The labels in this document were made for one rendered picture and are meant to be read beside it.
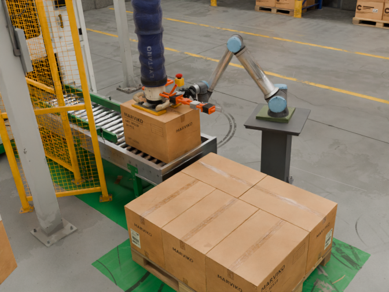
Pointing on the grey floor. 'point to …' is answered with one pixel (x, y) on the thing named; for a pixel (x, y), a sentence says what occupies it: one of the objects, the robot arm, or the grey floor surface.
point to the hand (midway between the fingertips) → (178, 98)
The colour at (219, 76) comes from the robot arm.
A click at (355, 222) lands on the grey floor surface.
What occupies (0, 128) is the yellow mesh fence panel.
